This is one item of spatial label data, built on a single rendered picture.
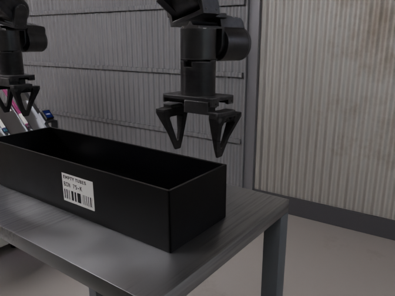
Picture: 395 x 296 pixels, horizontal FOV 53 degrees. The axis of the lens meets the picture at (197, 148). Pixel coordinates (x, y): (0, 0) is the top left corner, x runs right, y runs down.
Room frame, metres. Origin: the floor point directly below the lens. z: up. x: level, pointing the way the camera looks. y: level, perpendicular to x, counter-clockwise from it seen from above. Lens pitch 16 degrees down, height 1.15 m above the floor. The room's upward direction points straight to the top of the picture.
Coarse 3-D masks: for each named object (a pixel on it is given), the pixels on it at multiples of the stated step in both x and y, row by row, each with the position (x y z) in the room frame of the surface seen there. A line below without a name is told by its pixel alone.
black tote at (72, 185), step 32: (0, 160) 0.89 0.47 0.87; (32, 160) 0.81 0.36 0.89; (64, 160) 0.74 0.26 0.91; (96, 160) 0.94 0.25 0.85; (128, 160) 0.87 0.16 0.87; (160, 160) 0.81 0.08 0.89; (192, 160) 0.76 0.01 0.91; (32, 192) 0.82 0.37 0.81; (64, 192) 0.75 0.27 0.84; (96, 192) 0.69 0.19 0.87; (128, 192) 0.64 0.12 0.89; (160, 192) 0.59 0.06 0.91; (192, 192) 0.63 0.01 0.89; (224, 192) 0.71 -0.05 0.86; (128, 224) 0.64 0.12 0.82; (160, 224) 0.59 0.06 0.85; (192, 224) 0.63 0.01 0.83
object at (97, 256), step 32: (0, 192) 0.85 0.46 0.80; (256, 192) 0.85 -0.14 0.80; (0, 224) 0.69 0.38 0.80; (32, 224) 0.69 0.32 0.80; (64, 224) 0.69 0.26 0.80; (96, 224) 0.69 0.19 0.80; (224, 224) 0.69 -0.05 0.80; (256, 224) 0.69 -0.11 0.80; (64, 256) 0.58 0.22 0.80; (96, 256) 0.58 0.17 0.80; (128, 256) 0.58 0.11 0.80; (160, 256) 0.58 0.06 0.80; (192, 256) 0.58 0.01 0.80; (224, 256) 0.60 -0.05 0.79; (96, 288) 0.52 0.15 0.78; (128, 288) 0.49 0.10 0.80; (160, 288) 0.49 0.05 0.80; (192, 288) 0.52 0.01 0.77
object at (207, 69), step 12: (180, 72) 0.64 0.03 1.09; (192, 72) 0.62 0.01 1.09; (204, 72) 0.62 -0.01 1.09; (180, 84) 0.64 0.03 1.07; (192, 84) 0.62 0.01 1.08; (204, 84) 0.62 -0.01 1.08; (168, 96) 0.64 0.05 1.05; (180, 96) 0.63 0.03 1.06; (192, 96) 0.62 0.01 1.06; (204, 96) 0.62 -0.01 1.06; (216, 96) 0.62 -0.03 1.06; (228, 96) 0.63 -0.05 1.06
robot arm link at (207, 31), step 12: (192, 24) 0.63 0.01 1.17; (204, 24) 0.65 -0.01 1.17; (216, 24) 0.67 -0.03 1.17; (180, 36) 0.64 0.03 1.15; (192, 36) 0.62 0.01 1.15; (204, 36) 0.62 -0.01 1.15; (216, 36) 0.67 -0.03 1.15; (180, 48) 0.64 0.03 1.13; (192, 48) 0.62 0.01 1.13; (204, 48) 0.62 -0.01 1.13; (216, 48) 0.67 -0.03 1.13; (192, 60) 0.63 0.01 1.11; (204, 60) 0.63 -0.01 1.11
